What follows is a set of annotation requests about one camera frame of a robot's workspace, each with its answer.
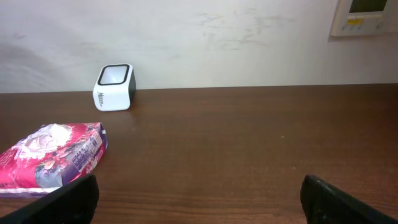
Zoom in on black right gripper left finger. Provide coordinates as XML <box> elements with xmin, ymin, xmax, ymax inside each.
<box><xmin>1</xmin><ymin>174</ymin><xmax>99</xmax><ymax>224</ymax></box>

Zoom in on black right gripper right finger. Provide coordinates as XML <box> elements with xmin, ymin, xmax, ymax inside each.
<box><xmin>300</xmin><ymin>175</ymin><xmax>397</xmax><ymax>224</ymax></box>

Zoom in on pink purple snack packet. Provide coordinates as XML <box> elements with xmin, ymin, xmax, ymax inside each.
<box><xmin>1</xmin><ymin>123</ymin><xmax>108</xmax><ymax>198</ymax></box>

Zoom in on white barcode scanner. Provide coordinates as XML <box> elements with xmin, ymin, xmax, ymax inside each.
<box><xmin>93</xmin><ymin>63</ymin><xmax>136</xmax><ymax>111</ymax></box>

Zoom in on beige wall control panel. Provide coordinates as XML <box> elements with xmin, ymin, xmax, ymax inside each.
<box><xmin>330</xmin><ymin>0</ymin><xmax>397</xmax><ymax>37</ymax></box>

